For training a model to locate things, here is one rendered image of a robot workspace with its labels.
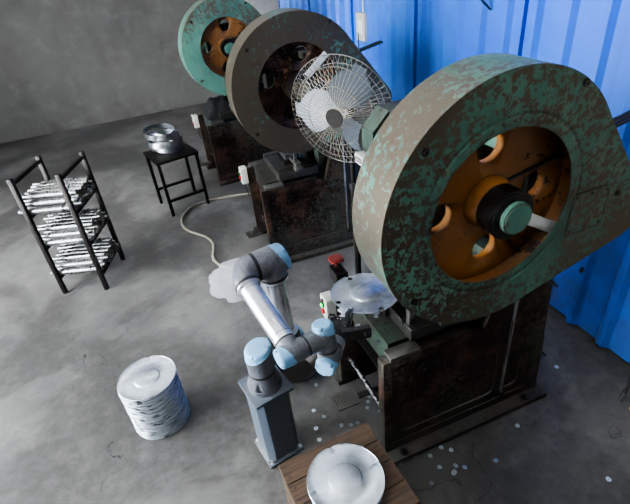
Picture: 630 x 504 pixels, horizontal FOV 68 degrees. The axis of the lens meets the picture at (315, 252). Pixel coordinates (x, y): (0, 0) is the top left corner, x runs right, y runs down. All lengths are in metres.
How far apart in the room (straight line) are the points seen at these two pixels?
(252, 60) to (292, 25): 0.29
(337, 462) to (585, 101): 1.49
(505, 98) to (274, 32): 1.78
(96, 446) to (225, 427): 0.67
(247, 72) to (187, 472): 2.13
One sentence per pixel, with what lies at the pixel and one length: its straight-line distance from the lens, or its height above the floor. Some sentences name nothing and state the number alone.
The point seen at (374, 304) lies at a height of 0.80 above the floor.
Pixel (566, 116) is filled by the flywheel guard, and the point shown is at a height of 1.58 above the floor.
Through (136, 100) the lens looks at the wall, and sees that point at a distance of 8.21.
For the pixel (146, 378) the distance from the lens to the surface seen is 2.56.
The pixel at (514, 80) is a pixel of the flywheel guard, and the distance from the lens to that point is 1.34.
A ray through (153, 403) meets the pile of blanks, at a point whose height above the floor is 0.27.
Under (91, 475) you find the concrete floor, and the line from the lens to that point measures 2.73.
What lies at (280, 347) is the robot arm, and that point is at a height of 0.96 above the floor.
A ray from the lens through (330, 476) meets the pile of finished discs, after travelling 1.94.
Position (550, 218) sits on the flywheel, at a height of 1.20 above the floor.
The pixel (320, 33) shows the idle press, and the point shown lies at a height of 1.60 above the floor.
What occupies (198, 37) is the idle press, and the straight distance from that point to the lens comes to 4.54.
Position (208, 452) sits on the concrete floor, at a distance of 2.56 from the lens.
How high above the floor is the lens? 2.04
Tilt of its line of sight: 33 degrees down
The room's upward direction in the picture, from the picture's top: 7 degrees counter-clockwise
